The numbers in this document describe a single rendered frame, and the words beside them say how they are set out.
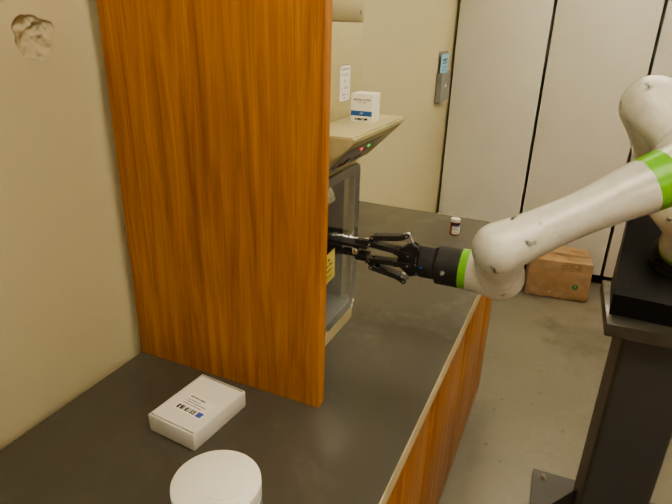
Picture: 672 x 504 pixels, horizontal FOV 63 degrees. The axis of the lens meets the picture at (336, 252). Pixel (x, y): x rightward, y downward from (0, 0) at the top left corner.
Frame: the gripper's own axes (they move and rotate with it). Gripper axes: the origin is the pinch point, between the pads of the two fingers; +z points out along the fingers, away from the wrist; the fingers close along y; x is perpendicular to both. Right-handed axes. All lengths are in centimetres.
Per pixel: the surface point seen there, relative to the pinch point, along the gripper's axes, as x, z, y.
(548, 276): -252, -43, -105
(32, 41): 42, 48, 47
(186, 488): 70, -3, -11
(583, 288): -254, -66, -110
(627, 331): -40, -68, -27
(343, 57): 0.2, 4.5, 44.1
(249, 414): 37.6, 7.8, -25.8
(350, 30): -3.3, 4.5, 49.5
